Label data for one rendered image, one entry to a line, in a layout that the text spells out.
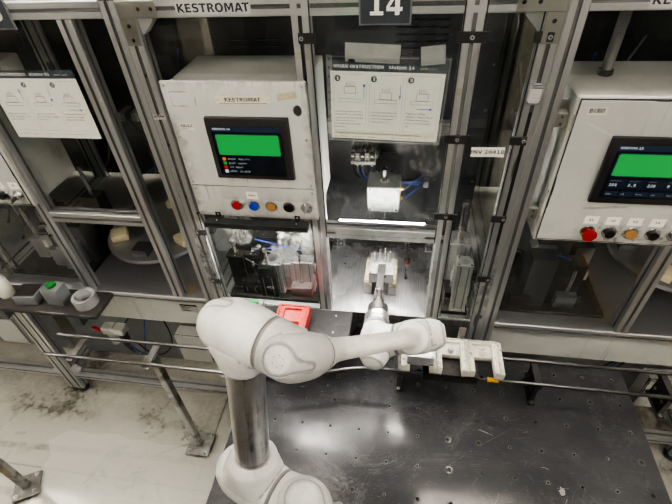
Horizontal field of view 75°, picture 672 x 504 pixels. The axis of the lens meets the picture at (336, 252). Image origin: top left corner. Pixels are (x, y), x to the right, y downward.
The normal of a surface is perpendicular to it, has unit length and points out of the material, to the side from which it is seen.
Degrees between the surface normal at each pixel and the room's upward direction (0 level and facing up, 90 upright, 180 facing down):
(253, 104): 90
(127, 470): 0
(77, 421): 0
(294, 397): 0
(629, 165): 90
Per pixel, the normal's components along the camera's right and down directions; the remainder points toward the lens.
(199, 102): -0.14, 0.66
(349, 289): -0.05, -0.75
